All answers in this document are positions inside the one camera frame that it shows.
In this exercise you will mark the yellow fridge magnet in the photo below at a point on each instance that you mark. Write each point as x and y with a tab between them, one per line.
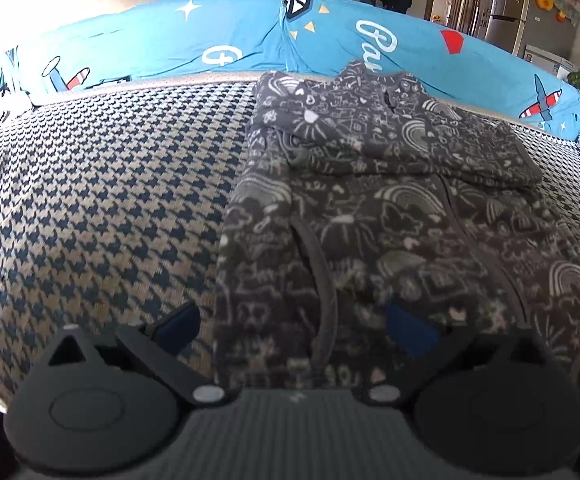
543	1

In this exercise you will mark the grey patterned fleece jacket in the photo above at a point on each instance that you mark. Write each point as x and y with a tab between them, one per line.
394	200

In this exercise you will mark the houndstooth bed cover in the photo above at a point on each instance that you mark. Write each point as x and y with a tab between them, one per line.
95	200

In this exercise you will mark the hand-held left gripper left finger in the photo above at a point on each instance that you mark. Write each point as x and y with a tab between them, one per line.
180	321

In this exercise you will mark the white chest freezer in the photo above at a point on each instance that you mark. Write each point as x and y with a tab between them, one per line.
549	62

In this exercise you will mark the silver refrigerator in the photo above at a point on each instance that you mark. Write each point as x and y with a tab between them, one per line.
529	20

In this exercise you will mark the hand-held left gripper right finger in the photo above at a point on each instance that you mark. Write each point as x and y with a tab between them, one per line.
409	327

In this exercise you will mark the blue printed quilt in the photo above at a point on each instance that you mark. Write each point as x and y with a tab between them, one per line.
170	40

